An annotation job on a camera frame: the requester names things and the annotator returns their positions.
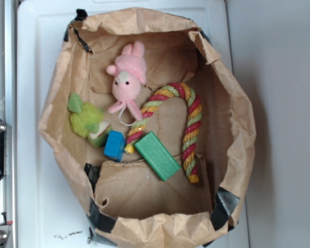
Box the green rectangular block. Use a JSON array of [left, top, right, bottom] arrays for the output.
[[134, 132, 180, 181]]

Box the pink plush bunny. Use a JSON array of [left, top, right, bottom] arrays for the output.
[[106, 41, 147, 121]]

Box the white plastic tray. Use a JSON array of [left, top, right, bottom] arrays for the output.
[[16, 1, 249, 247]]

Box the brown paper bag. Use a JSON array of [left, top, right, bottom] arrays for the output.
[[39, 8, 256, 247]]

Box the multicolour twisted rope toy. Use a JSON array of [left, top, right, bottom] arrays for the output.
[[124, 83, 202, 183]]

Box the green plush toy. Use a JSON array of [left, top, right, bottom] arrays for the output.
[[68, 92, 112, 148]]

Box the blue wooden block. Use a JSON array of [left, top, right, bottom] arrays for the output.
[[104, 131, 126, 162]]

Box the aluminium frame rail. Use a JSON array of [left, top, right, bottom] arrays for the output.
[[0, 1, 19, 247]]

